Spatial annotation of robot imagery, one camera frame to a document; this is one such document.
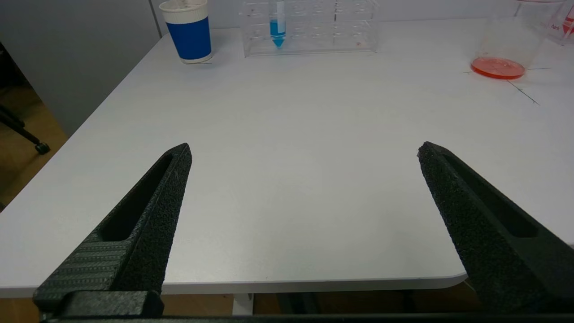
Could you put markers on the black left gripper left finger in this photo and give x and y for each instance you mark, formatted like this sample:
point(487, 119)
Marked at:
point(148, 233)

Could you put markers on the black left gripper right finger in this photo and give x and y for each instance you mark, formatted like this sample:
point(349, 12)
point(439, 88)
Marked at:
point(489, 242)

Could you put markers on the clear glass beaker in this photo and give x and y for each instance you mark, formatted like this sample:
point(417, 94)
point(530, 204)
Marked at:
point(497, 67)

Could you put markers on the clear acrylic test tube rack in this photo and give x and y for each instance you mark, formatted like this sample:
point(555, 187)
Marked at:
point(323, 40)
point(558, 31)

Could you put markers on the blue pigment test tube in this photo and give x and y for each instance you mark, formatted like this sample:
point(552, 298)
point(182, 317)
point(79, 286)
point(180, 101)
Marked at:
point(277, 29)

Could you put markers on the white table leg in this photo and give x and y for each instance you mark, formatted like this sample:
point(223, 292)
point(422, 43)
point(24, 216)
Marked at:
point(243, 304)

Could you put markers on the blue white paper cup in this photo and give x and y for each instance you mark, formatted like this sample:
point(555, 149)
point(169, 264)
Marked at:
point(190, 38)

